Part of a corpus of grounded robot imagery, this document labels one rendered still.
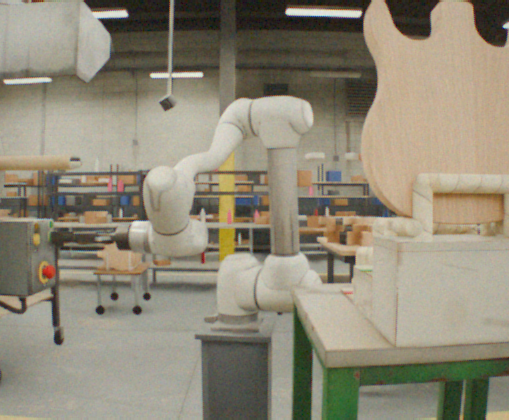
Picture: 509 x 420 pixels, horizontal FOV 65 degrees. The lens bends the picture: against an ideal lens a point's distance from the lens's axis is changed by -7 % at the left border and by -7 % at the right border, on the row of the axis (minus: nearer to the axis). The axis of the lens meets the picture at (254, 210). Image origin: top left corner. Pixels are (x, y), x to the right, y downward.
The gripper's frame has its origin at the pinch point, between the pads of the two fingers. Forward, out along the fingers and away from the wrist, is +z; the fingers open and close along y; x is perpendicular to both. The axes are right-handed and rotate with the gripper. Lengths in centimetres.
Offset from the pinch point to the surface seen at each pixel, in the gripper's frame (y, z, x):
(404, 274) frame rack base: -53, -77, -2
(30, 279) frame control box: -11.8, 4.4, -10.4
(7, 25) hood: -47, -9, 42
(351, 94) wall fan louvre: 1066, -348, 325
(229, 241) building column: 654, -21, -56
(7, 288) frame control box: -12.5, 10.8, -12.9
